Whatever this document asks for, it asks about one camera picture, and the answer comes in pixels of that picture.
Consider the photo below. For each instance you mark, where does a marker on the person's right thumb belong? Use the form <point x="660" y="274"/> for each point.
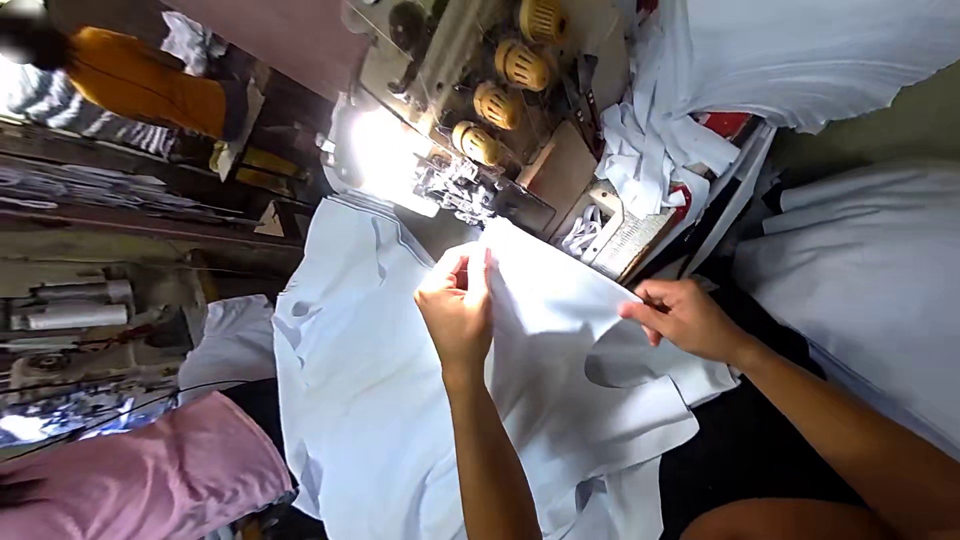
<point x="641" y="313"/>

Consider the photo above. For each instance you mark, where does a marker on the red object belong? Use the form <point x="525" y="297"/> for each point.
<point x="724" y="122"/>

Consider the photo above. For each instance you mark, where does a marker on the large draped grey-white cloth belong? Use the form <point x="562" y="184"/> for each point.
<point x="862" y="277"/>

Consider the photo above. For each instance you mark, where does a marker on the pile of white fabric strips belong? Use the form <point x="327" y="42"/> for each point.
<point x="641" y="157"/>

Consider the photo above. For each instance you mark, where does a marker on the person's right fingers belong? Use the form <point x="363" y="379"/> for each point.
<point x="654" y="291"/>

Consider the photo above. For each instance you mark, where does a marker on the dark metal scissors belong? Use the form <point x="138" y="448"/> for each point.
<point x="582" y="101"/>

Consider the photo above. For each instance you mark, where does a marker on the beige overlock sewing machine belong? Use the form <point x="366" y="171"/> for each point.
<point x="442" y="60"/>

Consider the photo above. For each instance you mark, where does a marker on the crumpled white fabric bundle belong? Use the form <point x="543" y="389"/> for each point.
<point x="232" y="341"/>

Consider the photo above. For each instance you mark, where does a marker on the person's left forearm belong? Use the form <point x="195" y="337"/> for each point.
<point x="491" y="457"/>

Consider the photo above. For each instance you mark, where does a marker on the person's right forearm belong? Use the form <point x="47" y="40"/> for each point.
<point x="840" y="420"/>

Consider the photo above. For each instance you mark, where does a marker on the white fabric garment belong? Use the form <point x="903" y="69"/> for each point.
<point x="375" y="360"/>

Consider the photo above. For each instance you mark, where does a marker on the tan rectangular block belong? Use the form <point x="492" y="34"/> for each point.
<point x="559" y="169"/>

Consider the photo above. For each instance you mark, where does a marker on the stack of white fabric pieces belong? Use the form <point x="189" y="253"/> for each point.
<point x="810" y="52"/>

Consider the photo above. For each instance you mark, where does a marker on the person's left fingers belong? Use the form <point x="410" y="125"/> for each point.
<point x="450" y="264"/>

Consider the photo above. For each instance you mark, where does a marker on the wooden shelf with fabric stacks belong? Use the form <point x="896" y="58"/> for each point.
<point x="112" y="184"/>

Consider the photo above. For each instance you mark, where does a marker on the person's left thumb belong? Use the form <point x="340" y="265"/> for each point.
<point x="478" y="276"/>

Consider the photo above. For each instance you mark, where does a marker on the person's right hand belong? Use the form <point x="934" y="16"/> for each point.
<point x="694" y="319"/>

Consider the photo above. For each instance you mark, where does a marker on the person's left hand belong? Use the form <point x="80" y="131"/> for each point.
<point x="461" y="319"/>

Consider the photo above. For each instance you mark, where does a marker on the yellow slotted tension knob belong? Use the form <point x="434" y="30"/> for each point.
<point x="475" y="143"/>
<point x="544" y="20"/>
<point x="496" y="106"/>
<point x="523" y="66"/>

